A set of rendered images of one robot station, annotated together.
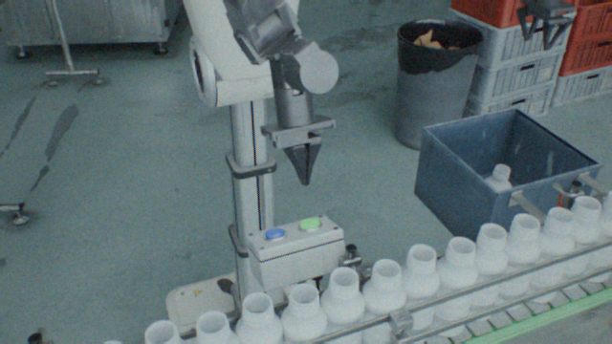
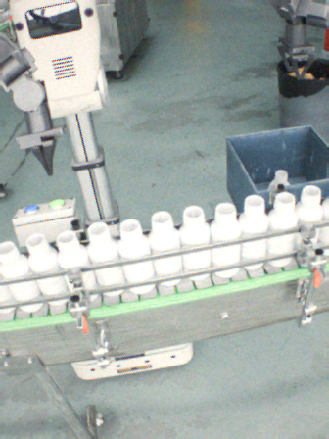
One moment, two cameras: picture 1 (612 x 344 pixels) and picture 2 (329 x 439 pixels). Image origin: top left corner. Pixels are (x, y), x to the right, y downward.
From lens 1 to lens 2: 0.46 m
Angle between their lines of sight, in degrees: 15
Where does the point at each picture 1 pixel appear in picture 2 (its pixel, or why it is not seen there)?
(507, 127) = (305, 141)
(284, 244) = (29, 216)
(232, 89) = (55, 106)
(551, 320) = (227, 291)
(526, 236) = (190, 223)
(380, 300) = (63, 259)
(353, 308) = (42, 262)
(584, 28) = not seen: outside the picture
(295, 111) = (31, 122)
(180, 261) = not seen: hidden behind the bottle
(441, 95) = (309, 115)
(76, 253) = not seen: hidden behind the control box
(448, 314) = (130, 277)
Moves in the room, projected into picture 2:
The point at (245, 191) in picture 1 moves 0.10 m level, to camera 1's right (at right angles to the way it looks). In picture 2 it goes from (81, 179) to (109, 181)
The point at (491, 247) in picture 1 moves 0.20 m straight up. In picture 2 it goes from (158, 229) to (144, 134)
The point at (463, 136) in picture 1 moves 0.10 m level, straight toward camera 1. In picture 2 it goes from (264, 146) to (254, 160)
